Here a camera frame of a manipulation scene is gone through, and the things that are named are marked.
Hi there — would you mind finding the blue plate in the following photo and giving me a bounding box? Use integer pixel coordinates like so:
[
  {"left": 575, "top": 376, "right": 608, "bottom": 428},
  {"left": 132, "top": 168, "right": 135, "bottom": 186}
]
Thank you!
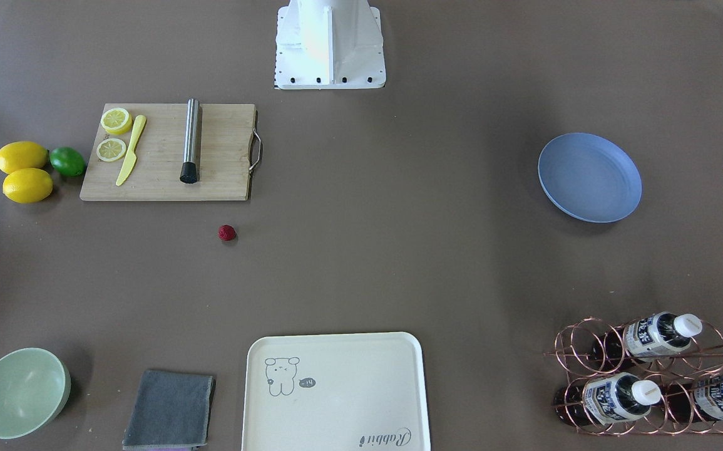
[{"left": 538, "top": 132, "right": 644, "bottom": 224}]

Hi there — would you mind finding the dark drink bottle outer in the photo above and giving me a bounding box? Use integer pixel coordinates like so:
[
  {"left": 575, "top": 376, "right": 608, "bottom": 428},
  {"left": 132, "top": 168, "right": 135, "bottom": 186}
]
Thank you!
[{"left": 664, "top": 375, "right": 723, "bottom": 423}]

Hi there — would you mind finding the cream rabbit tray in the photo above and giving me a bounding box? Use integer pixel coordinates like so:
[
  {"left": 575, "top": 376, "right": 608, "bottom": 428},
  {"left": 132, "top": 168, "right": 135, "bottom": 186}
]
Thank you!
[{"left": 242, "top": 331, "right": 432, "bottom": 450}]

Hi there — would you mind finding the lemon half slice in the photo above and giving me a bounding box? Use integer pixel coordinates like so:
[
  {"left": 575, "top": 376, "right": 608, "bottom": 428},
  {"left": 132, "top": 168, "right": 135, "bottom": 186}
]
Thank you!
[
  {"left": 100, "top": 106, "right": 133, "bottom": 136},
  {"left": 96, "top": 138, "right": 127, "bottom": 162}
]

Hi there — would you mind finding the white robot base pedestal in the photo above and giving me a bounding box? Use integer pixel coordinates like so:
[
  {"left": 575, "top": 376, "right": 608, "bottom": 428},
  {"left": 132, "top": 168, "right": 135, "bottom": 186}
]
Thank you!
[{"left": 274, "top": 1, "right": 387, "bottom": 90}]

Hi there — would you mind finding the copper wire bottle rack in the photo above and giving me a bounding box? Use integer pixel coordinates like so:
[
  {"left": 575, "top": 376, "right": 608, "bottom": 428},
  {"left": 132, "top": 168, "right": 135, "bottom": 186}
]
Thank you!
[{"left": 544, "top": 317, "right": 723, "bottom": 437}]

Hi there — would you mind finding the dark drink bottle middle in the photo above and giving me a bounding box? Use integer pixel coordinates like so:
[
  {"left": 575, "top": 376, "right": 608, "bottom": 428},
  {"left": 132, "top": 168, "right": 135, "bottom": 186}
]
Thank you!
[{"left": 552, "top": 372, "right": 662, "bottom": 428}]

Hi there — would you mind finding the grey folded cloth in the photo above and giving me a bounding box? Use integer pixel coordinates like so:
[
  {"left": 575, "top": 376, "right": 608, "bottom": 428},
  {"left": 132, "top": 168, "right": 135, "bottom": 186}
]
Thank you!
[{"left": 123, "top": 370, "right": 215, "bottom": 450}]

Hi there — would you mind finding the yellow lemon near lime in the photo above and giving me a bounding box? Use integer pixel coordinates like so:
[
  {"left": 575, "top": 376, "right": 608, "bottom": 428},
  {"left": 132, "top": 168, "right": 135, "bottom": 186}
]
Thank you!
[{"left": 0, "top": 140, "right": 48, "bottom": 174}]

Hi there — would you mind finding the steel muddler black tip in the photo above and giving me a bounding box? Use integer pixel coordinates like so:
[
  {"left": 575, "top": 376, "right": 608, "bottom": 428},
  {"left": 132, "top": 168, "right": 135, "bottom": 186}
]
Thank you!
[{"left": 179, "top": 98, "right": 201, "bottom": 184}]

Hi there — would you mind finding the green lime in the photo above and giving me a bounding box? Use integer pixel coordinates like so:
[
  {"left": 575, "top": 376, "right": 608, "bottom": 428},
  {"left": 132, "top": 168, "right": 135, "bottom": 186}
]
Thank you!
[{"left": 48, "top": 147, "right": 86, "bottom": 177}]

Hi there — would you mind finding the red strawberry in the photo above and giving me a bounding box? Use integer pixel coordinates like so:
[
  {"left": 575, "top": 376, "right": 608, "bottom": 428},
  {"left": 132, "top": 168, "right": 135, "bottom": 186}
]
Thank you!
[{"left": 217, "top": 224, "right": 237, "bottom": 242}]

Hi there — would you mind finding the yellow lemon outer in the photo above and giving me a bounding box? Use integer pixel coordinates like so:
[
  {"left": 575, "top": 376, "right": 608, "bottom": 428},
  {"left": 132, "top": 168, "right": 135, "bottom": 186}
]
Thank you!
[{"left": 3, "top": 168, "right": 53, "bottom": 204}]

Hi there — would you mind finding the dark drink bottle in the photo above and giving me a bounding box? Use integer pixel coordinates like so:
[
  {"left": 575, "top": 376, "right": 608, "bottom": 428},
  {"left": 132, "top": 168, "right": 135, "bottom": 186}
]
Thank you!
[
  {"left": 552, "top": 372, "right": 662, "bottom": 428},
  {"left": 664, "top": 375, "right": 723, "bottom": 423},
  {"left": 588, "top": 311, "right": 704, "bottom": 371}
]

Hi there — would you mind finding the dark drink bottle top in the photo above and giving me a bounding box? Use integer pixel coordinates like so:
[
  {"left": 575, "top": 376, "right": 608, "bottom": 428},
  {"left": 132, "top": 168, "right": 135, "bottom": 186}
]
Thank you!
[{"left": 588, "top": 311, "right": 704, "bottom": 371}]

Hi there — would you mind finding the wooden cutting board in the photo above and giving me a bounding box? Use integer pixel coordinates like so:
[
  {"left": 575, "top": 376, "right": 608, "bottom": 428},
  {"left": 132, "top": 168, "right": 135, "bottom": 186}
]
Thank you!
[{"left": 79, "top": 103, "right": 259, "bottom": 202}]

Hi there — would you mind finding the lemon half slice upper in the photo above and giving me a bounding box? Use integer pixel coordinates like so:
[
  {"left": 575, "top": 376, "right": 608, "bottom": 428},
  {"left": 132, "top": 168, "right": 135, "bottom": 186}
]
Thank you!
[{"left": 100, "top": 106, "right": 133, "bottom": 136}]

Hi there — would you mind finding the yellow plastic knife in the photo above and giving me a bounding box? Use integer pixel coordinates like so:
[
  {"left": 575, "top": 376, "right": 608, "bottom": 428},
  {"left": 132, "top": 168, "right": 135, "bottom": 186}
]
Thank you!
[{"left": 115, "top": 115, "right": 147, "bottom": 186}]

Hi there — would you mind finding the green bowl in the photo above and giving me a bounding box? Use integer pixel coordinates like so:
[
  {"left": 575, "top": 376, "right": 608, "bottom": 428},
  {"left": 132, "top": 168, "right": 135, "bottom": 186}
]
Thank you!
[{"left": 0, "top": 348, "right": 71, "bottom": 440}]

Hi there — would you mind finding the lemon half slice lower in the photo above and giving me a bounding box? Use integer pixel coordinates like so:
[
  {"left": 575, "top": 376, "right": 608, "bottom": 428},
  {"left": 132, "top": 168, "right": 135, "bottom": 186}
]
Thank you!
[{"left": 96, "top": 138, "right": 127, "bottom": 162}]

